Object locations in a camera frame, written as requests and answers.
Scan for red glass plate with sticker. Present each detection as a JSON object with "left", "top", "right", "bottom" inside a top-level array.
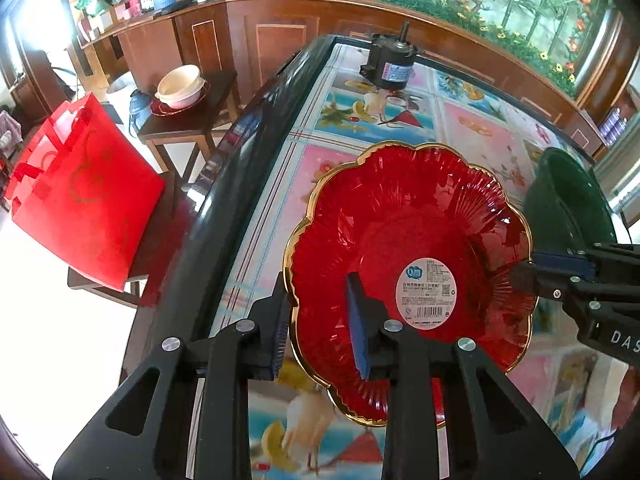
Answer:
[{"left": 282, "top": 141, "right": 537, "bottom": 427}]

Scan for small wooden side table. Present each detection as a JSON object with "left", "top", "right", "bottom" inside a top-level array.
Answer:
[{"left": 138, "top": 70, "right": 240, "bottom": 183}]

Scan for purple spray cans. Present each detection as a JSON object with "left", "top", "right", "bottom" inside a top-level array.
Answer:
[{"left": 599, "top": 107, "right": 627, "bottom": 146}]

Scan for red gift bag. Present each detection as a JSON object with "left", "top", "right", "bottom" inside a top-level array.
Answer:
[{"left": 6, "top": 93, "right": 165, "bottom": 290}]

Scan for green plastic basin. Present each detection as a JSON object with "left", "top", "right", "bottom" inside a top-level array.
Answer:
[{"left": 523, "top": 148, "right": 617, "bottom": 252}]

